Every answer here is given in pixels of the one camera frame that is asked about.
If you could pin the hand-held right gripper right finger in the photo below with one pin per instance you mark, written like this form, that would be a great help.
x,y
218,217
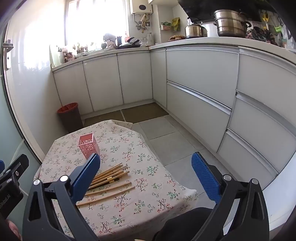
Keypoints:
x,y
204,178

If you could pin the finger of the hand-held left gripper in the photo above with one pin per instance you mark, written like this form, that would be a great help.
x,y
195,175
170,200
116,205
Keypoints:
x,y
1,165
18,166

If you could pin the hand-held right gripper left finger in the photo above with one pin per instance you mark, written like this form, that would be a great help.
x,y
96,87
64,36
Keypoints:
x,y
85,176

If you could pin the bunch of wooden chopsticks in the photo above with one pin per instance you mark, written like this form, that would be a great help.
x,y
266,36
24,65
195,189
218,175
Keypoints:
x,y
108,172

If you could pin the pink perforated utensil holder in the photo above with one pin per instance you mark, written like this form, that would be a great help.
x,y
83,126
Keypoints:
x,y
87,144

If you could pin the person's left hand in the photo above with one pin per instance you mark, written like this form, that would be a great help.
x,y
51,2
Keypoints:
x,y
13,231

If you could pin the frosted glass door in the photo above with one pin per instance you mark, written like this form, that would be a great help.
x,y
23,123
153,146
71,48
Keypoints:
x,y
11,129

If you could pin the white cabinet drawer front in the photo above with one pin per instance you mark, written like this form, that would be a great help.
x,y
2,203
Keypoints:
x,y
196,115
201,71
268,78
245,157
261,129

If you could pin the brown trash bin red bag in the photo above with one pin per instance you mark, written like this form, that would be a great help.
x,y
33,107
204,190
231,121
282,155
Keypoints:
x,y
69,120

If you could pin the floral tablecloth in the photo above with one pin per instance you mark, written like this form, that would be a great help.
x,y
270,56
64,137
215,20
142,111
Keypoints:
x,y
143,192

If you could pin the narrow white cabinet door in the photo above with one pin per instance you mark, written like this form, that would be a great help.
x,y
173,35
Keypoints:
x,y
158,78

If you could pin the white cutting board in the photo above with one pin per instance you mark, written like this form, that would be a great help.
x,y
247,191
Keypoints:
x,y
56,55

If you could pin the small potted plants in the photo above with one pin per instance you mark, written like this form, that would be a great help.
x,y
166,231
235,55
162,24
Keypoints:
x,y
81,49

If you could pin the white kitchen countertop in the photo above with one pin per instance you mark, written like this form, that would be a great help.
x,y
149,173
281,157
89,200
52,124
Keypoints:
x,y
208,41

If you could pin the black frying pan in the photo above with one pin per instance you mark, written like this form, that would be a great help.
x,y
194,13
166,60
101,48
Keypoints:
x,y
129,44

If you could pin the grey figurine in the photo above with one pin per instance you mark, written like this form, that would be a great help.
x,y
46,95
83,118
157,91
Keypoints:
x,y
108,38

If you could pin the woven basket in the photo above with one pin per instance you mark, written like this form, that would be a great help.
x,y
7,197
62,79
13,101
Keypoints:
x,y
177,37

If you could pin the steel kettle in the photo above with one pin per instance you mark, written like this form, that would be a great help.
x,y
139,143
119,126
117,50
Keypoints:
x,y
195,31

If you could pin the clear plastic jug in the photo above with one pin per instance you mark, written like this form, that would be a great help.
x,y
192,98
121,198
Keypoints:
x,y
150,39

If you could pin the patterned cloth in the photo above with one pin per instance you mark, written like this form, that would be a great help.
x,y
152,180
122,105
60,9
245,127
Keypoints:
x,y
260,34

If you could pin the stacked steel steamer pot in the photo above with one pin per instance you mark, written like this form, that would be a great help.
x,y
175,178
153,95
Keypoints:
x,y
231,25

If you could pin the bright window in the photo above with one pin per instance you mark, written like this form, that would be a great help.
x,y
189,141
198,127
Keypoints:
x,y
97,20

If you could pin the black range hood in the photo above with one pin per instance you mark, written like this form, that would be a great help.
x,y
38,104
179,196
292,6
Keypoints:
x,y
198,7

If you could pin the white water heater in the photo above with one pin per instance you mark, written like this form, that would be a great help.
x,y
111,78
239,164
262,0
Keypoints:
x,y
141,7

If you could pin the metal wall rack with packets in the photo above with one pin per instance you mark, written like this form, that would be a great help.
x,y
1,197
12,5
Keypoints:
x,y
170,25

